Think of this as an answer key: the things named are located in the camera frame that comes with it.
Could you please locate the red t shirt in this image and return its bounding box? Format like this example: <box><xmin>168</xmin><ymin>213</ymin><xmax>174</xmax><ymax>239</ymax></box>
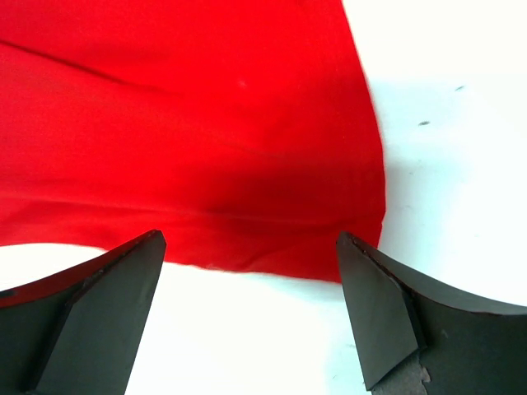
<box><xmin>1</xmin><ymin>1</ymin><xmax>386</xmax><ymax>281</ymax></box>

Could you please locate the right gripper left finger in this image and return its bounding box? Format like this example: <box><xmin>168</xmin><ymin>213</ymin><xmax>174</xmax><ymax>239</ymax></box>
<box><xmin>1</xmin><ymin>230</ymin><xmax>166</xmax><ymax>395</ymax></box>

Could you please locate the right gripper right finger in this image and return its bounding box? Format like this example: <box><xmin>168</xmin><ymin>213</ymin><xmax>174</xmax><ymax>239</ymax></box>
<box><xmin>336</xmin><ymin>233</ymin><xmax>526</xmax><ymax>395</ymax></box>

